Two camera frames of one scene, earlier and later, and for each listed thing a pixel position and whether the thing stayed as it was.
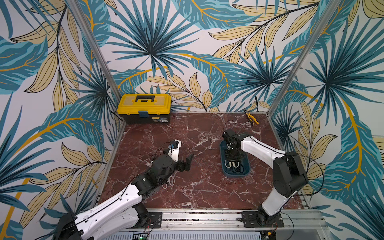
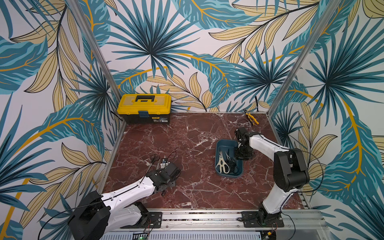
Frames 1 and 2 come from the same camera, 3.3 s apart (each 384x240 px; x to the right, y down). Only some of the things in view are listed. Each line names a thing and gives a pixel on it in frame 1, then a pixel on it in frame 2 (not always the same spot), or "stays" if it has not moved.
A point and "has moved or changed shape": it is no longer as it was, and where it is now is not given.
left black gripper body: (179, 166) → (172, 183)
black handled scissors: (240, 169) has moved or changed shape
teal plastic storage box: (245, 160) has moved or changed shape
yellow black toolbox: (145, 108) stays
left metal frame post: (106, 69) stays
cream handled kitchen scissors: (233, 163) → (221, 164)
